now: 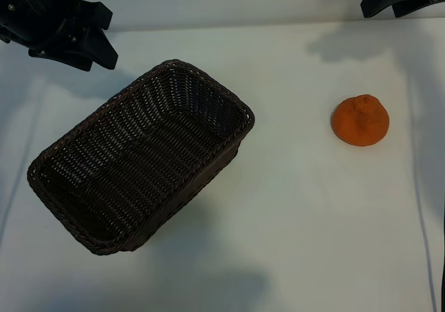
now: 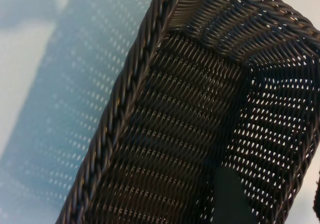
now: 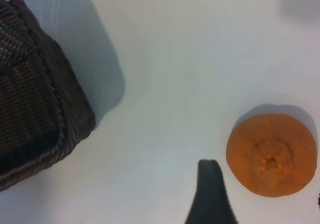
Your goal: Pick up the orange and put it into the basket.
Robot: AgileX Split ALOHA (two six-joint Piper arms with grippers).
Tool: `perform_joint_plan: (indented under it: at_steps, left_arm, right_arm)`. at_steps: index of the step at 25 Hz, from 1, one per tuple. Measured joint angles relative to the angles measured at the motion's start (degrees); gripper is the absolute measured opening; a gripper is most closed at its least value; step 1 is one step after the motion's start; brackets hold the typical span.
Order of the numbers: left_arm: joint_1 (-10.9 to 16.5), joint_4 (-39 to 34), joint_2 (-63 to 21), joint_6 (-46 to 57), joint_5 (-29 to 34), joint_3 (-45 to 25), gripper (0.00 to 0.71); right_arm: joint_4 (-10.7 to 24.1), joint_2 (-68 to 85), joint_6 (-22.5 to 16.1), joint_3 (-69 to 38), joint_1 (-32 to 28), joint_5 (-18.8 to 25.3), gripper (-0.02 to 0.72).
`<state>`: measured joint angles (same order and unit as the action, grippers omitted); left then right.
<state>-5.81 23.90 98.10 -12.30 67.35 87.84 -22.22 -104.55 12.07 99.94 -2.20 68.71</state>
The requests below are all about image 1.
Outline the orange with knobby top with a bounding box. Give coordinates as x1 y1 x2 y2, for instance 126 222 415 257
330 95 390 148

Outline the dark brown woven basket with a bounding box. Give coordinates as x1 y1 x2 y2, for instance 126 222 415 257
26 58 256 256

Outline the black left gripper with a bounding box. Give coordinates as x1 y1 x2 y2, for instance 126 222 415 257
0 0 120 72

